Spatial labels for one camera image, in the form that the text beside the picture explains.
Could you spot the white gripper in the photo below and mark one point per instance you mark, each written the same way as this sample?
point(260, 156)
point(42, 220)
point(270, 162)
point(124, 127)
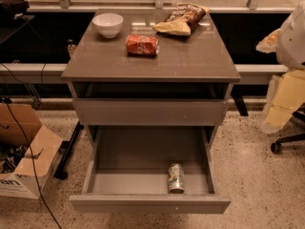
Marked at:
point(293, 42)

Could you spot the green 7up can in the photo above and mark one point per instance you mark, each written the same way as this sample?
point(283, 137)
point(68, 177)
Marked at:
point(176, 179)

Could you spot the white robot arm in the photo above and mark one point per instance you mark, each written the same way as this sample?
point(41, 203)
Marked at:
point(286, 93)

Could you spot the red crushed cola can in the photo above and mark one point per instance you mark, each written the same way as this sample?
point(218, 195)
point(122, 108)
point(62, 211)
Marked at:
point(142, 45)

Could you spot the closed top drawer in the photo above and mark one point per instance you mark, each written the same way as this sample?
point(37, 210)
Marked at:
point(149, 113)

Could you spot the open middle drawer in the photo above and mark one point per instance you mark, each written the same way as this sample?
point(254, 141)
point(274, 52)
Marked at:
point(128, 173)

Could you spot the brown chip bag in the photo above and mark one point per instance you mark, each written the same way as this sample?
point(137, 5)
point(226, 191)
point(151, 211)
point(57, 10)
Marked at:
point(182, 20)

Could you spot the white bowl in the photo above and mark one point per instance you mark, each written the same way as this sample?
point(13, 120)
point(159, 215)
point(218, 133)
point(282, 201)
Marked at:
point(108, 25)

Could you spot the black table leg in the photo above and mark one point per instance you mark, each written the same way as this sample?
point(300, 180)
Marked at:
point(65, 150)

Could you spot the black bag on desk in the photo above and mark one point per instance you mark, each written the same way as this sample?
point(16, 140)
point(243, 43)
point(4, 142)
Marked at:
point(13, 9)

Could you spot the cardboard box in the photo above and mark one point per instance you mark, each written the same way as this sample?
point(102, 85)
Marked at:
point(28, 151)

